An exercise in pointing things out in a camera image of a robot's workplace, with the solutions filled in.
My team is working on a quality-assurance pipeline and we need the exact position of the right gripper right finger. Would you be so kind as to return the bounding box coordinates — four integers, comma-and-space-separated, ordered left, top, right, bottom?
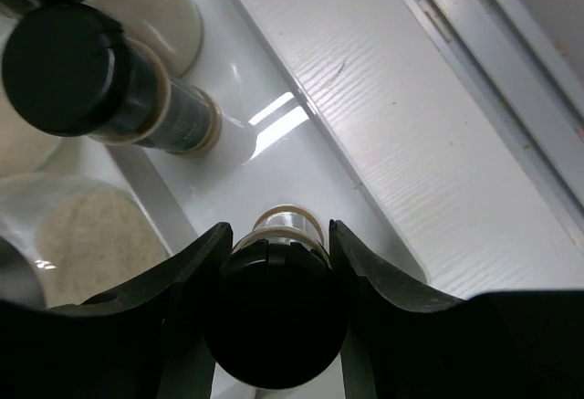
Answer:
329, 221, 583, 398

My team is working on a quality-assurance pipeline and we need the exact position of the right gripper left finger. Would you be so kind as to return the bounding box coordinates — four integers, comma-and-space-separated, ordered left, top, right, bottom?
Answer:
1, 223, 232, 398

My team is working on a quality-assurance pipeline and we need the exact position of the silver-lid glass jar front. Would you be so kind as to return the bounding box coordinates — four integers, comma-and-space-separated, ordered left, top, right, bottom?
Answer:
1, 173, 170, 308

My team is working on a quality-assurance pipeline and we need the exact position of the black-cap spice jar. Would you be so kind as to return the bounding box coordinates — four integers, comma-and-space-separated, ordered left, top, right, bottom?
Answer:
1, 4, 222, 155
203, 205, 349, 390

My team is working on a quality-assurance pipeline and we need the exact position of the silver-rim glass jar back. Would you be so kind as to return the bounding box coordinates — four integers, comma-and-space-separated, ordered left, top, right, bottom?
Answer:
1, 89, 61, 178

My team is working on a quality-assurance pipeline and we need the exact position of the white divided tray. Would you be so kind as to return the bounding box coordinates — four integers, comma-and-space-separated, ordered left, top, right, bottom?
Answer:
97, 0, 583, 299

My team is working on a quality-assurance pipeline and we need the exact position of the aluminium rail right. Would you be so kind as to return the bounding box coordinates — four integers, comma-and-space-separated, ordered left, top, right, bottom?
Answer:
403, 0, 583, 247

